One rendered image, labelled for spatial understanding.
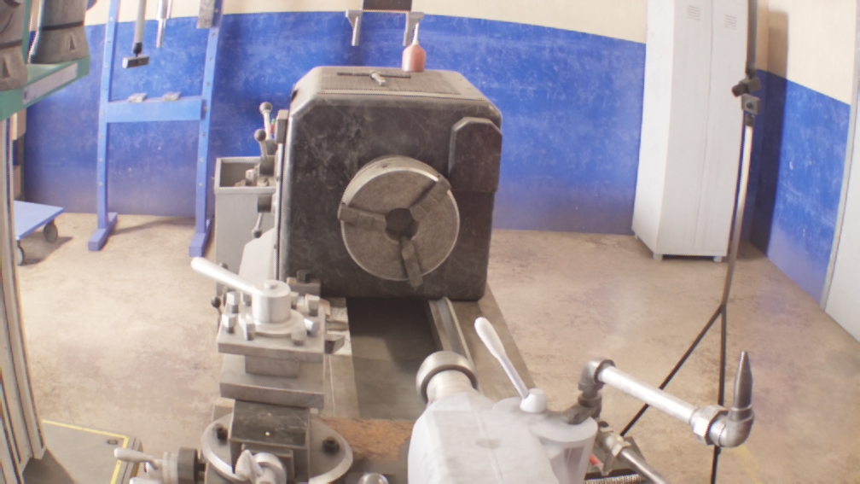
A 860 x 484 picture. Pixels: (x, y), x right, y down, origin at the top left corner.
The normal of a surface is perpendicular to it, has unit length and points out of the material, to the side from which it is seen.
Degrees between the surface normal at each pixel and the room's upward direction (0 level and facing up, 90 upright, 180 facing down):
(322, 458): 0
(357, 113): 90
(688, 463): 0
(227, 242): 90
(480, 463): 0
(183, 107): 90
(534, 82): 90
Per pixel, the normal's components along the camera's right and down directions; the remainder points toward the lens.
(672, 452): 0.08, -0.95
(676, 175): 0.11, 0.32
